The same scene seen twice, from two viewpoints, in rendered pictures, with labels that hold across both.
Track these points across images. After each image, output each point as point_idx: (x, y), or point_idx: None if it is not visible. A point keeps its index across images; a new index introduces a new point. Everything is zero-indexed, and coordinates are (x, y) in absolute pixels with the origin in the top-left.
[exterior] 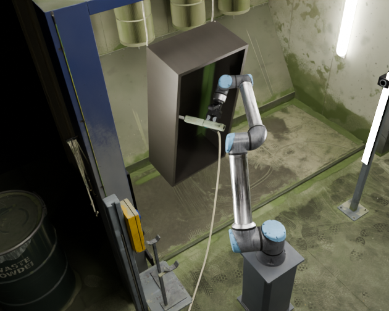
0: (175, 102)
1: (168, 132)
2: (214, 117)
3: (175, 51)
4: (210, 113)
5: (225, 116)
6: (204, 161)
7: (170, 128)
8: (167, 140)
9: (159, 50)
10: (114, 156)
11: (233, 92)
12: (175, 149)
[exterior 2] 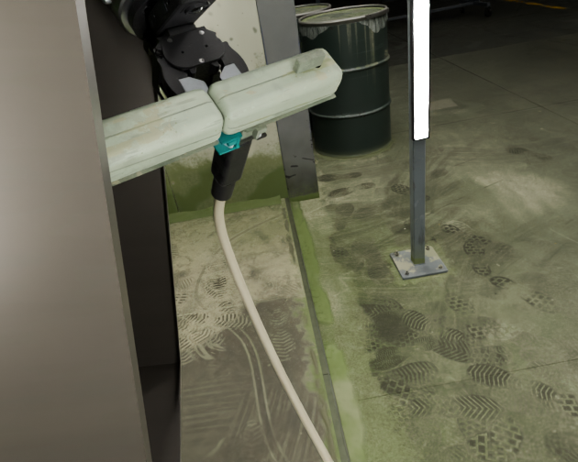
0: None
1: (18, 356)
2: (226, 71)
3: None
4: (183, 62)
5: (121, 208)
6: (150, 432)
7: (16, 280)
8: (29, 444)
9: None
10: None
11: (126, 49)
12: (146, 445)
